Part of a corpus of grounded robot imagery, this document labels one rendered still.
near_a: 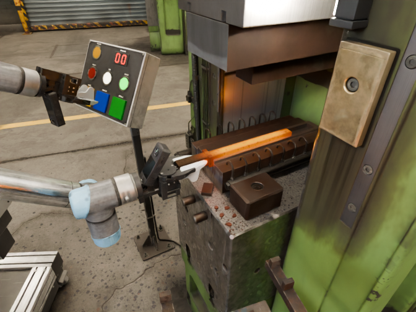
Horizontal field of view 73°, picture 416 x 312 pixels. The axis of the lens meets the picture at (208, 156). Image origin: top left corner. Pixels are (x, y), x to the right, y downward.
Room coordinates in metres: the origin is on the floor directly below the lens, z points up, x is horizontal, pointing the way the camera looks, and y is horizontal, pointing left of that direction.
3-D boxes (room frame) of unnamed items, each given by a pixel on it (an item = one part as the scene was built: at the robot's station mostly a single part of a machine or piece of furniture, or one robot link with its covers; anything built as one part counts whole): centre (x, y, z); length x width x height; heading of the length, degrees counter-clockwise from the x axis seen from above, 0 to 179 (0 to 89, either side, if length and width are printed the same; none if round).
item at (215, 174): (0.79, -0.18, 0.96); 0.42 x 0.20 x 0.09; 118
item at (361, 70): (0.47, -0.26, 1.27); 0.09 x 0.02 x 0.17; 28
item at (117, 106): (0.98, 0.34, 1.01); 0.07 x 0.05 x 0.07; 53
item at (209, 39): (0.79, -0.18, 1.32); 0.42 x 0.20 x 0.10; 118
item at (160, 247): (1.14, 0.34, 0.05); 0.22 x 0.22 x 0.09; 28
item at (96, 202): (0.51, 0.28, 0.98); 0.11 x 0.08 x 0.09; 118
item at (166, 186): (0.59, 0.14, 0.97); 0.12 x 0.08 x 0.09; 118
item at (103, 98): (1.04, 0.42, 1.01); 0.07 x 0.05 x 0.07; 53
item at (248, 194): (0.56, -0.13, 0.95); 0.12 x 0.08 x 0.06; 118
